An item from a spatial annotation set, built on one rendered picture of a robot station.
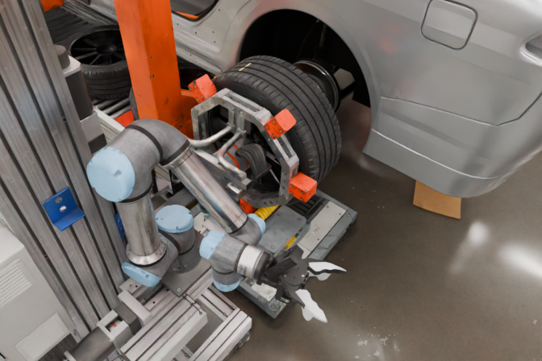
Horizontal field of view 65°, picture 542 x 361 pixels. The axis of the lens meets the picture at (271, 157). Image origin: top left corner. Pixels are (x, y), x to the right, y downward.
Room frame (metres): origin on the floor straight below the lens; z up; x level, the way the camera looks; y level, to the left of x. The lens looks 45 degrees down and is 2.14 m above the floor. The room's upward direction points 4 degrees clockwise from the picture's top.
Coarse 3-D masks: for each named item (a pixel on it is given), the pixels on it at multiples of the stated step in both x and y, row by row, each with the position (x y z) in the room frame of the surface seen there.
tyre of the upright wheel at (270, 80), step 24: (240, 72) 1.47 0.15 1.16; (264, 72) 1.46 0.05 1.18; (288, 72) 1.47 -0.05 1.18; (264, 96) 1.33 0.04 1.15; (288, 96) 1.34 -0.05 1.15; (312, 96) 1.39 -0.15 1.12; (312, 120) 1.30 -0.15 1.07; (336, 120) 1.38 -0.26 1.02; (312, 144) 1.23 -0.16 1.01; (336, 144) 1.33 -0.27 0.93; (312, 168) 1.19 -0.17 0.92; (264, 192) 1.31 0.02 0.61
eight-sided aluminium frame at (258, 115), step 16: (224, 96) 1.35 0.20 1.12; (240, 96) 1.36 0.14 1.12; (192, 112) 1.44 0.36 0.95; (240, 112) 1.29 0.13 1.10; (256, 112) 1.30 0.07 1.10; (208, 128) 1.48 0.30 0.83; (272, 144) 1.19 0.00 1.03; (288, 144) 1.21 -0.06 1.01; (288, 160) 1.16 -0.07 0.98; (288, 176) 1.14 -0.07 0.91; (256, 192) 1.30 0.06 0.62; (272, 192) 1.25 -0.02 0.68; (256, 208) 1.23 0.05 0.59
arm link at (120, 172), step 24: (120, 144) 0.69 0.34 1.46; (144, 144) 0.71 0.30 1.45; (96, 168) 0.64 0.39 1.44; (120, 168) 0.63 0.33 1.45; (144, 168) 0.67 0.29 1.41; (120, 192) 0.61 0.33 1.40; (144, 192) 0.66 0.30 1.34; (120, 216) 0.66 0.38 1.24; (144, 216) 0.66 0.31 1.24; (144, 240) 0.65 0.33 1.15; (168, 240) 0.73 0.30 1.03; (144, 264) 0.63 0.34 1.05; (168, 264) 0.68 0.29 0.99
